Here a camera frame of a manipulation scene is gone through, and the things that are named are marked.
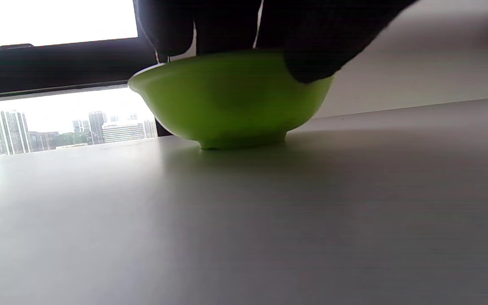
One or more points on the green plastic bowl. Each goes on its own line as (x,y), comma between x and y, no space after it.
(227,101)

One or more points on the person's left hand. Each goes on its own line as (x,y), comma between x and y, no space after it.
(235,25)

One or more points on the black window frame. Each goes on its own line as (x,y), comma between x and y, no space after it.
(57,63)

